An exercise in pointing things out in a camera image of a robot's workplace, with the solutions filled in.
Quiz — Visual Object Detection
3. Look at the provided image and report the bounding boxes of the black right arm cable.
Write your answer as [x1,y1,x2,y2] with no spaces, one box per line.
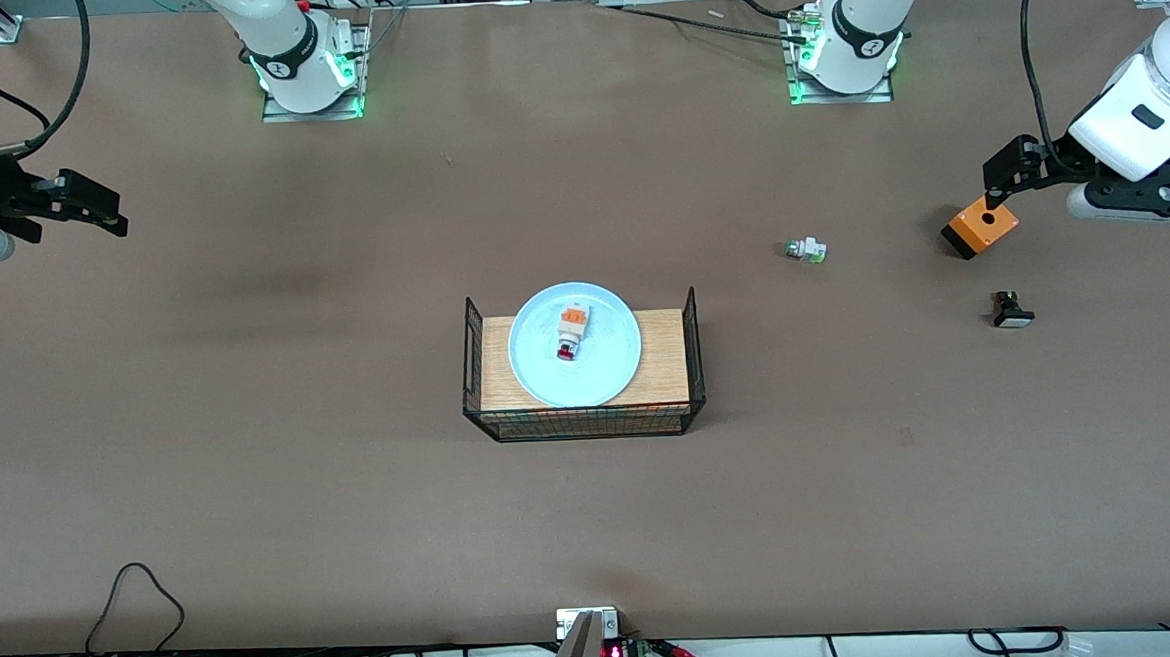
[0,0,98,160]

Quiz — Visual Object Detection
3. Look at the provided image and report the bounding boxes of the wire rack with wooden top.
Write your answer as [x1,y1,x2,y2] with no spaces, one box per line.
[456,284,709,447]

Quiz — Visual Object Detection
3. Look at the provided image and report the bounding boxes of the orange button enclosure box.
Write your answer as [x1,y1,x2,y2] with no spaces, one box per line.
[939,196,1023,263]

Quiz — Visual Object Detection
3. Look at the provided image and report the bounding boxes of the black coiled cable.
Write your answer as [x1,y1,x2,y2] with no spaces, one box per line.
[965,623,1070,657]

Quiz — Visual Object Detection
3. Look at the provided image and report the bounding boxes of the red push button switch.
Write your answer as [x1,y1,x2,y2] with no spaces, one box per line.
[552,305,595,363]

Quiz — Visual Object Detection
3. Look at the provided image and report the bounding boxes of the black cable across table edge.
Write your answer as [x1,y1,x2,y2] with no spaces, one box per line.
[616,0,816,53]

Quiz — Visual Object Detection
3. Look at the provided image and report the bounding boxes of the black looped cable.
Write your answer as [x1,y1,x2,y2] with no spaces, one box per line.
[80,559,189,657]

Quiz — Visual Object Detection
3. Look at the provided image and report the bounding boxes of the black white-capped button switch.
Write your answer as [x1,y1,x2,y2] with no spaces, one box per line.
[990,289,1037,331]

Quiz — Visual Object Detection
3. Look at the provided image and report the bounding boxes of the light blue round plate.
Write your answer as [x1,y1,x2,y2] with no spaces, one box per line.
[505,279,646,412]

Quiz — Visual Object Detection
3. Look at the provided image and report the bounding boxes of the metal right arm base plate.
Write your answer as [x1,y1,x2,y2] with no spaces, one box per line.
[256,19,376,125]

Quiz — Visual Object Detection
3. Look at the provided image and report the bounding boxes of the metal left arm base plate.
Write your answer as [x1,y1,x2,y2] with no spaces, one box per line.
[781,0,898,110]

